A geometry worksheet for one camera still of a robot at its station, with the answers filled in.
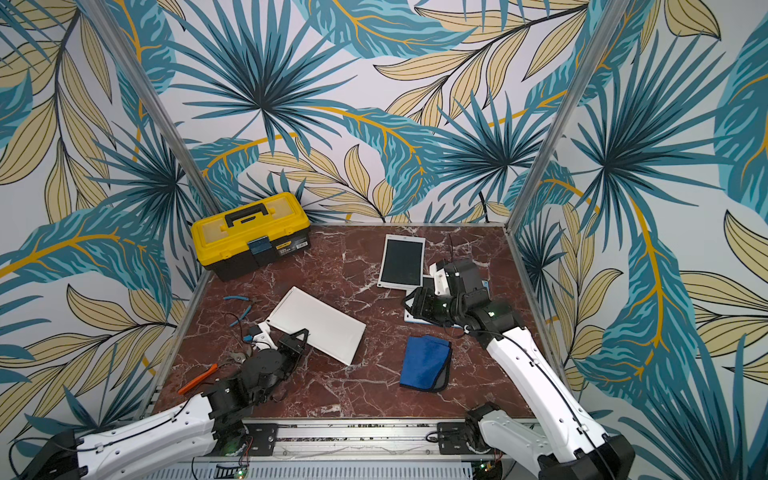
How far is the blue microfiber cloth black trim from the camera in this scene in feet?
2.72

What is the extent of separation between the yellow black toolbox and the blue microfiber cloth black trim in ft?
1.75

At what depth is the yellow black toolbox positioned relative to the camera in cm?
93

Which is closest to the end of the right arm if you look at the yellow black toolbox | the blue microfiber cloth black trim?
the blue microfiber cloth black trim

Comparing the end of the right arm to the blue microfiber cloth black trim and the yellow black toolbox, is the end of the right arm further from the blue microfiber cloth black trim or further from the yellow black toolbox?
the yellow black toolbox
